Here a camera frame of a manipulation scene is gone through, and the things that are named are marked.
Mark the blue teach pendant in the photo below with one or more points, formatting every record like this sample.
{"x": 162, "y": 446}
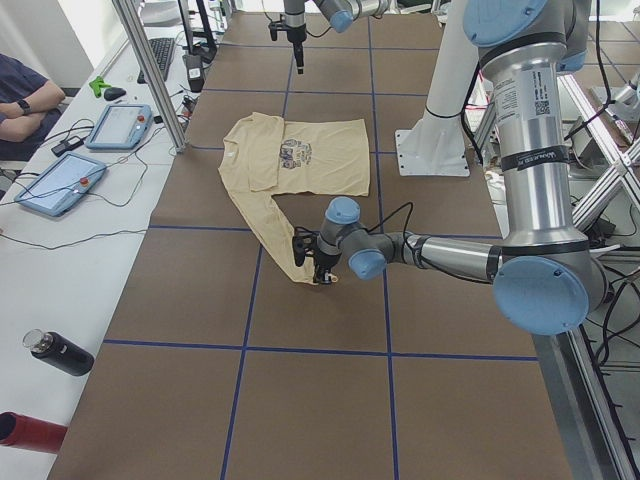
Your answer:
{"x": 62, "y": 185}
{"x": 120, "y": 127}

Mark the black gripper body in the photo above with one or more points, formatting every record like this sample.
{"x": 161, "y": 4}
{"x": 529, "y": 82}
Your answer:
{"x": 325, "y": 261}
{"x": 296, "y": 31}

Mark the aluminium frame post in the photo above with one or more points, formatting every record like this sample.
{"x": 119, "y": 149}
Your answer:
{"x": 147, "y": 62}

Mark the beige long sleeve shirt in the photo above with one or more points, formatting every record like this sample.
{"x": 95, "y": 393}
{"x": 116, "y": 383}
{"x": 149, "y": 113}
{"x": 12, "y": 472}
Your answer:
{"x": 265, "y": 156}

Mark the black computer mouse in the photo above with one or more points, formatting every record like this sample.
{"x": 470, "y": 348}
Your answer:
{"x": 113, "y": 93}

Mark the black keyboard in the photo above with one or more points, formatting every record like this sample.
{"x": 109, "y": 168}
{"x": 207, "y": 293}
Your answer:
{"x": 163, "y": 50}

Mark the seated person in navy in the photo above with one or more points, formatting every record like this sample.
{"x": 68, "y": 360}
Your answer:
{"x": 29, "y": 109}

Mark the black water bottle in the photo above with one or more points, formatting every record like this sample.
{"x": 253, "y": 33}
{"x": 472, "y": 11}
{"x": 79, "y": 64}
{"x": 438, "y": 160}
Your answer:
{"x": 59, "y": 352}

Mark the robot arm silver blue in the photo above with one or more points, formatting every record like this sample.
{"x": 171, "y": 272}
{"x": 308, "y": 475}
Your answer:
{"x": 543, "y": 276}
{"x": 340, "y": 14}

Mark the green tool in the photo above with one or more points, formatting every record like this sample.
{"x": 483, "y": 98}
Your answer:
{"x": 98, "y": 85}

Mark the far blue teach pendant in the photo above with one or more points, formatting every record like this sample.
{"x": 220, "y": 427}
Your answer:
{"x": 120, "y": 127}

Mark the near blue teach pendant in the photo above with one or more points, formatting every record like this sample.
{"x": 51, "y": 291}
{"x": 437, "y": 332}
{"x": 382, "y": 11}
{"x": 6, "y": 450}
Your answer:
{"x": 62, "y": 185}

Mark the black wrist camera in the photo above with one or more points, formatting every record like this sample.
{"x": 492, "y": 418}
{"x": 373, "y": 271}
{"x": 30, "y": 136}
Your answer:
{"x": 277, "y": 26}
{"x": 304, "y": 242}

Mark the white central pedestal column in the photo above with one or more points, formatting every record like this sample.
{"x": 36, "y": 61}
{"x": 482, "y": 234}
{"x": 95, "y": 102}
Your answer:
{"x": 435, "y": 145}

